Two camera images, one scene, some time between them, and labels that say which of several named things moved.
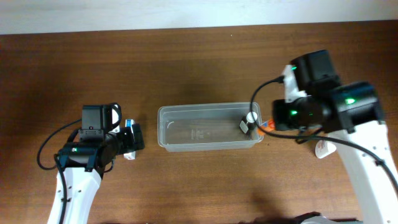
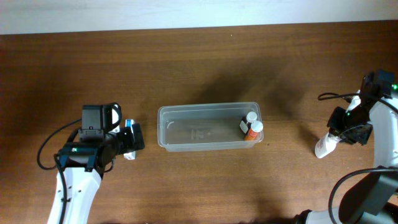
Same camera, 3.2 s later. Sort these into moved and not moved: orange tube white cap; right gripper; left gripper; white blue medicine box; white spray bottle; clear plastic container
Moved: orange tube white cap; right gripper
Not moved: white spray bottle; white blue medicine box; left gripper; clear plastic container
